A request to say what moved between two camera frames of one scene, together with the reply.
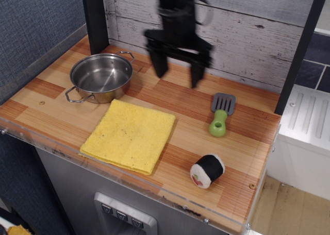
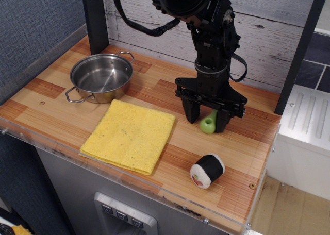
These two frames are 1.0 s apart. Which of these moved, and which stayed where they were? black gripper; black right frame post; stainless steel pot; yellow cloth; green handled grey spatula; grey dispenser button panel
Moved: black gripper; green handled grey spatula
Stayed: stainless steel pot; yellow cloth; grey dispenser button panel; black right frame post
